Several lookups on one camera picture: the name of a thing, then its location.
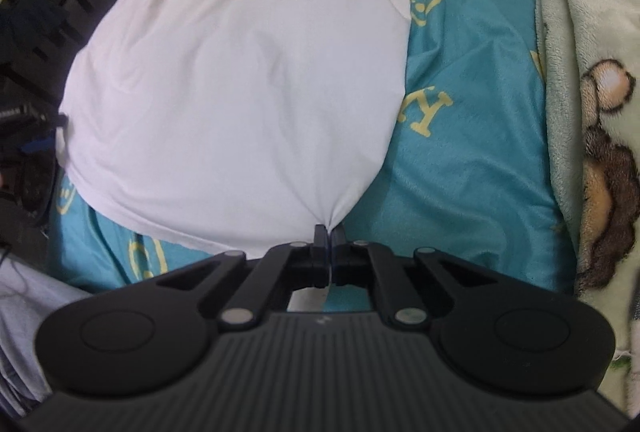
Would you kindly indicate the person's light clothing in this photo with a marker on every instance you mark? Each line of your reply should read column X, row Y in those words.
column 30, row 312

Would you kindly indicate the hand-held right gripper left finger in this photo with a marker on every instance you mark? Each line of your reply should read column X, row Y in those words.
column 322, row 257

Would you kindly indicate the pale green fleece blanket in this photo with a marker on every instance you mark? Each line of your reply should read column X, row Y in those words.
column 590, row 37

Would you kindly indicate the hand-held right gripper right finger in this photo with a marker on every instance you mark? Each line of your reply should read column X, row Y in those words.
column 340, row 262

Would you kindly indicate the white t-shirt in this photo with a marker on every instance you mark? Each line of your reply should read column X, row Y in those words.
column 240, row 87

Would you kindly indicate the teal printed bed sheet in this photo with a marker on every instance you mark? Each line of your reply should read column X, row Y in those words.
column 465, row 162

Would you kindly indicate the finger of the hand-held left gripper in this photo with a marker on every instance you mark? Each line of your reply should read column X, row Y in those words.
column 35, row 124

